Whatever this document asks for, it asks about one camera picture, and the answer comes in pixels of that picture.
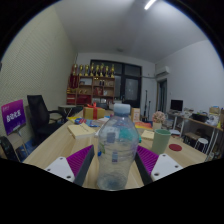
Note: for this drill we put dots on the cluttered side desk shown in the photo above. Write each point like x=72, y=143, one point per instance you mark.
x=203, y=121

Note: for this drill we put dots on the small round white table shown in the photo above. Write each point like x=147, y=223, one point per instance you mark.
x=66, y=108

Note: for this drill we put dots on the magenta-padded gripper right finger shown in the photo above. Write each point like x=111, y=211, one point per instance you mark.
x=165, y=165

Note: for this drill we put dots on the black office chair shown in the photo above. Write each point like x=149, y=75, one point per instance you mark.
x=38, y=115

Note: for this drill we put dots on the flat round red coaster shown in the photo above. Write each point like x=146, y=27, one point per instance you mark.
x=175, y=147

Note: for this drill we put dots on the orange book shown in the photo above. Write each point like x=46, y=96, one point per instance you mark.
x=144, y=125

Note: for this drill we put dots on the wooden shelf unit with trophies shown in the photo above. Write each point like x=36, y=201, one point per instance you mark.
x=91, y=88

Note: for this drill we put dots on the black tripod stand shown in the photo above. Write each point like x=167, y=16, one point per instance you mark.
x=145, y=103

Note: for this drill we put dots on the dark glass door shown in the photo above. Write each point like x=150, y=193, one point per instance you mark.
x=131, y=86

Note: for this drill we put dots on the beige paper envelope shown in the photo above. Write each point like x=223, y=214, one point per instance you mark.
x=147, y=134

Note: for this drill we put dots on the ceiling tube light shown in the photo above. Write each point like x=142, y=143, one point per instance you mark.
x=149, y=4

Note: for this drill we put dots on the white round stool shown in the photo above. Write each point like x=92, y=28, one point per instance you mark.
x=201, y=142

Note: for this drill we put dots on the pale green cup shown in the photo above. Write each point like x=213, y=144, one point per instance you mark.
x=161, y=141

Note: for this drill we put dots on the black mesh chair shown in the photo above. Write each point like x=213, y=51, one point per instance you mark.
x=7, y=148

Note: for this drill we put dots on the pale yellow book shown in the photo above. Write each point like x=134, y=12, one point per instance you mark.
x=81, y=130

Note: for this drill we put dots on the white air conditioner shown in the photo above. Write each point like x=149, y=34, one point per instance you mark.
x=162, y=70

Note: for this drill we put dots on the small potted pink flowers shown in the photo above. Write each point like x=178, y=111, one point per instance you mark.
x=159, y=117

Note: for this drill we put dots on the black computer monitor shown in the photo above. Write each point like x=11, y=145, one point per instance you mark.
x=176, y=105

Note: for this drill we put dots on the blue book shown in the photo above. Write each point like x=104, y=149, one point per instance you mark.
x=89, y=123

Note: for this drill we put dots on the clear plastic water bottle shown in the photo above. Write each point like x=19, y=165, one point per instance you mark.
x=117, y=150

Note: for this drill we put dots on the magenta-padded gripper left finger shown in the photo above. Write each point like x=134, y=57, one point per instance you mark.
x=63, y=167

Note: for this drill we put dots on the purple sign board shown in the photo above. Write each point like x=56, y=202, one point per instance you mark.
x=13, y=116

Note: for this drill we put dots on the small tan carton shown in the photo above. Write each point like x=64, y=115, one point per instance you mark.
x=135, y=115

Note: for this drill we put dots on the yellow gift box red ribbon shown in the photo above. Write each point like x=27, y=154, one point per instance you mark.
x=94, y=112

